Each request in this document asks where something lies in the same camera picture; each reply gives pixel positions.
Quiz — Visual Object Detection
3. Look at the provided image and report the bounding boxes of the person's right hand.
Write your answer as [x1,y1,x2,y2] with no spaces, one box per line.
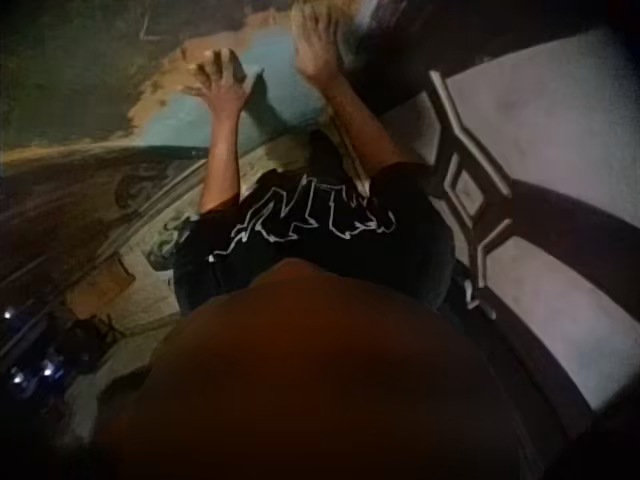
[294,3,350,85]

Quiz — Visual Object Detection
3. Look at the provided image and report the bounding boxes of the person's left hand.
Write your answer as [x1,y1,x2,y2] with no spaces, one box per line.
[188,47,251,116]

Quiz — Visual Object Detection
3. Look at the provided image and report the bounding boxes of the tan cloth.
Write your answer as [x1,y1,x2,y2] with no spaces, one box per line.
[127,8,312,137]

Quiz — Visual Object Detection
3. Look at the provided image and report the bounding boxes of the teal cloth sheet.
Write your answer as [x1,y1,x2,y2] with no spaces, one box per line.
[142,29,332,149]

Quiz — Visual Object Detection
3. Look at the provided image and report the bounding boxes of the patterned floor mat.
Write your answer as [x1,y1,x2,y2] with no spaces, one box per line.
[112,144,217,274]

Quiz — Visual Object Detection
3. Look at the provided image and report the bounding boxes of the brown cardboard box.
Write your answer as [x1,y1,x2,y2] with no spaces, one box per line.
[66,253,138,322]

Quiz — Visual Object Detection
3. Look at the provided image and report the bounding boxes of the dark device with lights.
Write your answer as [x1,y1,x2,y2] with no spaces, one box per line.
[0,299,120,404]

